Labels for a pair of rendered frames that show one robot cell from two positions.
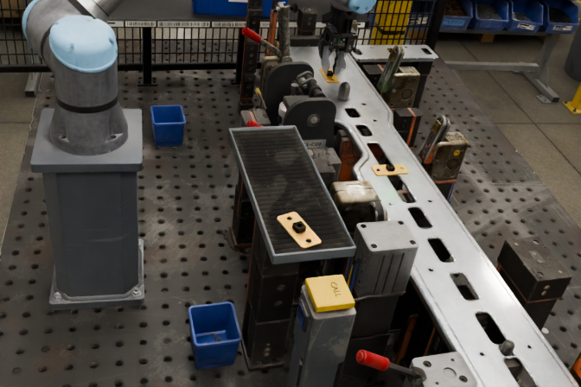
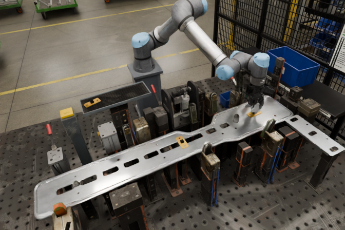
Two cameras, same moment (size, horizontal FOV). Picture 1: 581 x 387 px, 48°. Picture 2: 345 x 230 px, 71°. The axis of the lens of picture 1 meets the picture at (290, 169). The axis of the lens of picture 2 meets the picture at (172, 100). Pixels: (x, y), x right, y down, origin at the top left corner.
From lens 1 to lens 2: 1.61 m
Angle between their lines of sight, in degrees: 67
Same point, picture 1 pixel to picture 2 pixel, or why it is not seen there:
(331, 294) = (64, 112)
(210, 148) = not seen: hidden behind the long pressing
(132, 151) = (138, 75)
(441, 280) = (112, 163)
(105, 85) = (136, 53)
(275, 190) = (111, 95)
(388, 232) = (107, 129)
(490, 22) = not seen: outside the picture
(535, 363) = (70, 194)
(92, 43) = (134, 39)
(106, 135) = (136, 66)
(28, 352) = not seen: hidden behind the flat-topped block
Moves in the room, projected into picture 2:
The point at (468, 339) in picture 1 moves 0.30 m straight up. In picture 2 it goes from (82, 172) to (60, 125)
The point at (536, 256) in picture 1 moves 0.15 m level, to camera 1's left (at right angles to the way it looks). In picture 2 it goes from (125, 193) to (127, 164)
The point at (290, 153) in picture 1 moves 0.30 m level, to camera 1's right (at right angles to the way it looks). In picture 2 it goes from (134, 95) to (132, 133)
